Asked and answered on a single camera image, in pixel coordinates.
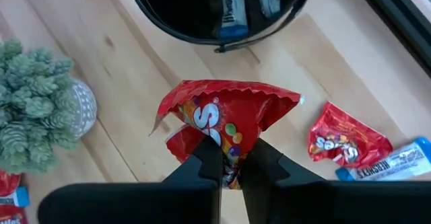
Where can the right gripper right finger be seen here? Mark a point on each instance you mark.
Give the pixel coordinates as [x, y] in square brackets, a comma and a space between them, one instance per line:
[336, 204]

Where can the black plastic bucket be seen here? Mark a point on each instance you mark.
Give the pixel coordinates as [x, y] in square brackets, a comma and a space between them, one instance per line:
[175, 8]

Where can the artificial succulent in grey pot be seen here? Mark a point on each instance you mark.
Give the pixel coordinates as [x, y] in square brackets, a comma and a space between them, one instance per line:
[37, 109]

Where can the black table edge rail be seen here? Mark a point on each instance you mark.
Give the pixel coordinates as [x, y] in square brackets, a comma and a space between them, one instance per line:
[397, 19]

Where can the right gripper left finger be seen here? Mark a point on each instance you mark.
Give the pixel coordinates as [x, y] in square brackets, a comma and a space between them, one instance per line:
[134, 204]

